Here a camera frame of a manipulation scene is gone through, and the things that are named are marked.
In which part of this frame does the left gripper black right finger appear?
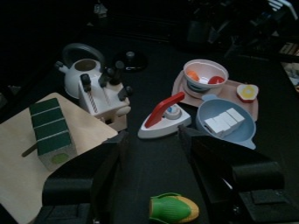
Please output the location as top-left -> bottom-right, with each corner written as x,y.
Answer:
177,125 -> 299,224

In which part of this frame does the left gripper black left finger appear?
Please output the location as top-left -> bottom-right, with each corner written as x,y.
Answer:
33,129 -> 130,224

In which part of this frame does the red toy apple half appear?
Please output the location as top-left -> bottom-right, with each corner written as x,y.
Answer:
236,83 -> 258,103

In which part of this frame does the light blue plastic colander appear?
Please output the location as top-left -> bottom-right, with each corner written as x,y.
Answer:
194,94 -> 257,151

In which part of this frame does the white toy food slice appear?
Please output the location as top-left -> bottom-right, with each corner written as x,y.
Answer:
210,115 -> 230,134
202,117 -> 225,138
225,108 -> 246,123
218,111 -> 238,128

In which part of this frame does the green striped wooden block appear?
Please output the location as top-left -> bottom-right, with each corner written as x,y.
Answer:
27,97 -> 78,172

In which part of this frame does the green yellow toy corn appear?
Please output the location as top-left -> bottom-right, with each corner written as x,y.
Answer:
148,192 -> 201,224

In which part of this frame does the light wooden cutting board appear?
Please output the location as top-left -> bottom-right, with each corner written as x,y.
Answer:
0,92 -> 118,224

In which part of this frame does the pink plastic tray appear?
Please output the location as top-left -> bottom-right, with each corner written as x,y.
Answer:
170,69 -> 260,122

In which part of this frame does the red toy food piece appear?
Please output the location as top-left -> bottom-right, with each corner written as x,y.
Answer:
208,75 -> 226,86

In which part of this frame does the orange toy food piece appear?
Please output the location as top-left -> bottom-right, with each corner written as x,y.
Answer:
185,70 -> 201,83

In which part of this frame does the white plastic bowl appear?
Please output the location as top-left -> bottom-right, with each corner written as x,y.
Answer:
181,59 -> 229,100

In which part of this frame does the black round kettle lid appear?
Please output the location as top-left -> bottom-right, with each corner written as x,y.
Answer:
112,51 -> 149,74

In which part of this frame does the white toy iron red handle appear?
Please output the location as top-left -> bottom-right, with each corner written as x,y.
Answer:
136,91 -> 192,140

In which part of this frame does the black-handled toy knife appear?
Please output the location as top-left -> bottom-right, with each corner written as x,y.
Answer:
109,60 -> 126,86
97,67 -> 116,88
116,86 -> 134,102
78,73 -> 93,93

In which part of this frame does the white toy kettle grey handle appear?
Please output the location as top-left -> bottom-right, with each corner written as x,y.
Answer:
53,43 -> 108,100

